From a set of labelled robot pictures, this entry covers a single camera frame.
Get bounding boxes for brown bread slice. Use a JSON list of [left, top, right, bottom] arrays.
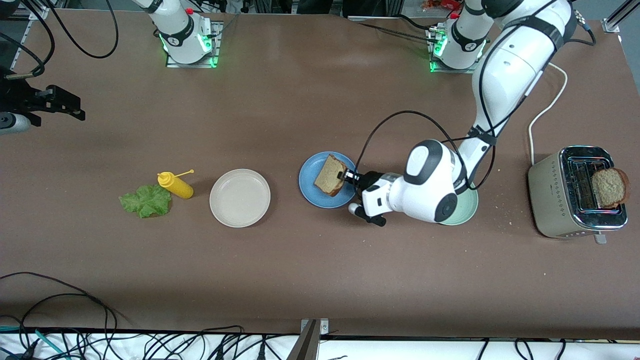
[[314, 154, 347, 197], [591, 167, 631, 210]]

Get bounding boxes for green lettuce leaf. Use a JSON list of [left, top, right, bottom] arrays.
[[119, 184, 173, 219]]

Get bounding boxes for yellow mustard squeeze bottle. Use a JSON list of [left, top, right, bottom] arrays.
[[157, 169, 195, 200]]

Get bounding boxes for blue plate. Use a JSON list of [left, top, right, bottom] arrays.
[[298, 151, 360, 209]]

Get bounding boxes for light green plate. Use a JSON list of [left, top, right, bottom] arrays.
[[440, 187, 479, 226]]

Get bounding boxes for beige plate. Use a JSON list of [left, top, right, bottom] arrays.
[[209, 168, 272, 229]]

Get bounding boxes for beige chrome toaster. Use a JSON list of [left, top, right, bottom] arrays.
[[527, 145, 629, 246]]

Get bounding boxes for aluminium frame profile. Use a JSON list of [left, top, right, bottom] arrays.
[[602, 0, 640, 33], [0, 6, 53, 71]]

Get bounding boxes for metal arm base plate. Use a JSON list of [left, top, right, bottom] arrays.
[[429, 24, 484, 75], [166, 20, 224, 69]]

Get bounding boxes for black straight base cable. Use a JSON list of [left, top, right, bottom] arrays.
[[356, 20, 438, 45]]

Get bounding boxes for white toaster power cable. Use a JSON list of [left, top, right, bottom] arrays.
[[529, 61, 569, 167]]

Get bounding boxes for black looped floor cable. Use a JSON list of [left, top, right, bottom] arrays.
[[0, 271, 132, 360], [19, 293, 111, 360]]

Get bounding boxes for grey metal mounting post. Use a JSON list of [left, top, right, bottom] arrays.
[[287, 318, 331, 360]]

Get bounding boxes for tangled black cable bundle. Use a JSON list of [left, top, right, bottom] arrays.
[[0, 314, 301, 360]]

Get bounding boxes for teal cable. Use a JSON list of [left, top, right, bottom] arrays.
[[0, 326, 68, 360]]

